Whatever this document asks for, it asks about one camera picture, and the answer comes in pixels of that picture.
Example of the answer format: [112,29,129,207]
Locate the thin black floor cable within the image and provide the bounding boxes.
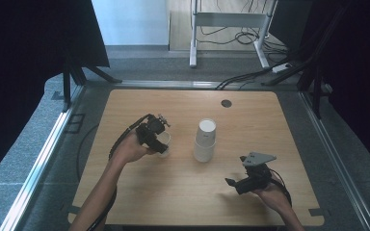
[75,123,99,183]

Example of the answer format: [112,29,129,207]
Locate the person's left hand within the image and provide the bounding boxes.
[109,129,157,166]

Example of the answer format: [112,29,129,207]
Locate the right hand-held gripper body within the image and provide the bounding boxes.
[236,151,278,195]

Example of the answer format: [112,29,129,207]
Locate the aluminium rail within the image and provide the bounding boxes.
[0,84,85,231]
[115,79,224,90]
[298,90,370,231]

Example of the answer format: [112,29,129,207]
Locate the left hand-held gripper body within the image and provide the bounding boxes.
[135,113,172,152]

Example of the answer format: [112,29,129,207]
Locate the black power strip cables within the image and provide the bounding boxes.
[214,57,290,90]

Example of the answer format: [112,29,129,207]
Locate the black tripod stand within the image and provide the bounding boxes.
[62,61,123,114]

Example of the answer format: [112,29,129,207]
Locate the black floor cables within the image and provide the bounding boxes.
[196,0,288,56]

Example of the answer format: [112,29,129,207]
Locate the black curtain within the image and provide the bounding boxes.
[268,0,370,181]
[0,0,111,191]

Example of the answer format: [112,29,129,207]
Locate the person's right hand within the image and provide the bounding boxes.
[252,181,291,210]

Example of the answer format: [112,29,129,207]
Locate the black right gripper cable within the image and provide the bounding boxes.
[267,167,293,207]

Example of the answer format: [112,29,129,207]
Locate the white desk frame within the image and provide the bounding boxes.
[189,0,279,69]

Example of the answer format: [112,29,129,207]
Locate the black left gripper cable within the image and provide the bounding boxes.
[86,113,153,231]

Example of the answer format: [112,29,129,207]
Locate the white power strip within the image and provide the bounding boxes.
[271,63,293,74]

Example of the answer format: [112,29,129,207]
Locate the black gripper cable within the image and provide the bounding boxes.
[267,167,293,207]
[86,113,153,231]

